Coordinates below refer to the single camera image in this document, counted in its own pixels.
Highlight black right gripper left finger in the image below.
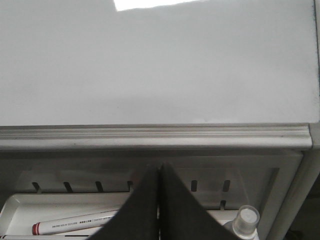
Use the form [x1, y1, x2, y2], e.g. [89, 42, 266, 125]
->
[89, 166, 158, 240]

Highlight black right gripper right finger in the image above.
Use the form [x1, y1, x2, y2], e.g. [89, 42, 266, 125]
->
[159, 163, 236, 240]

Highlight red capped whiteboard marker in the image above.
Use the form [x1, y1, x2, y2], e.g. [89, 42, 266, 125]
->
[32, 210, 118, 236]

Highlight clear plastic spray bottle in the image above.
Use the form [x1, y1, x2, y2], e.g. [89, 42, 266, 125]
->
[223, 205, 260, 240]

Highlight white metal marker tray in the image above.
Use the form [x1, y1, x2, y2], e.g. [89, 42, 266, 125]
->
[0, 192, 241, 240]

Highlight white whiteboard with grey frame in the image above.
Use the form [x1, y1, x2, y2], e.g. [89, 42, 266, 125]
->
[0, 0, 320, 152]

